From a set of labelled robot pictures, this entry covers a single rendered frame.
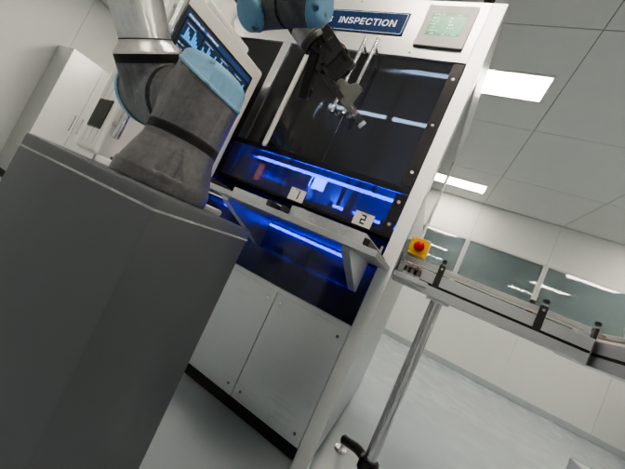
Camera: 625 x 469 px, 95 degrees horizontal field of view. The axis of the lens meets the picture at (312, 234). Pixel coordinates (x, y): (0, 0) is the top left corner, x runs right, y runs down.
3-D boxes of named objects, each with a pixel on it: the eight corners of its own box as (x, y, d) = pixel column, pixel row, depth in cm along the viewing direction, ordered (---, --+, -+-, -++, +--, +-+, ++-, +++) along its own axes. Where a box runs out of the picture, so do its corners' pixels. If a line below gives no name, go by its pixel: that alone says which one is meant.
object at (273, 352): (163, 275, 280) (203, 194, 286) (353, 398, 200) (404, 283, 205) (39, 262, 188) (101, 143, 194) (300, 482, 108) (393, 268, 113)
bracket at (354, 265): (349, 288, 117) (361, 260, 118) (355, 292, 116) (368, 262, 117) (324, 284, 86) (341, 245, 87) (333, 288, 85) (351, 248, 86)
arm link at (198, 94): (174, 120, 40) (216, 37, 41) (129, 111, 47) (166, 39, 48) (232, 161, 51) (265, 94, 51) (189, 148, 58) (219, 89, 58)
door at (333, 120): (246, 140, 154) (293, 45, 158) (321, 162, 136) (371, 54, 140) (246, 139, 154) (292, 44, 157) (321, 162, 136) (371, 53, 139)
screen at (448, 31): (412, 46, 131) (430, 6, 133) (461, 51, 123) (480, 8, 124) (412, 44, 130) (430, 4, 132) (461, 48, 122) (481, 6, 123)
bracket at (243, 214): (255, 243, 137) (266, 219, 138) (259, 246, 136) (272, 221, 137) (207, 226, 106) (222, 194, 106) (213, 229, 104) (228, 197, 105)
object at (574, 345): (392, 278, 121) (405, 245, 122) (393, 281, 136) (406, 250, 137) (589, 366, 95) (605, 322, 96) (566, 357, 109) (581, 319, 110)
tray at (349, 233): (321, 236, 123) (325, 229, 123) (378, 261, 112) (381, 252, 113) (287, 214, 92) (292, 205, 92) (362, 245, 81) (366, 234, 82)
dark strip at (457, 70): (379, 232, 119) (453, 64, 124) (390, 235, 117) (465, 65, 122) (379, 231, 118) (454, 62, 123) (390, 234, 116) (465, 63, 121)
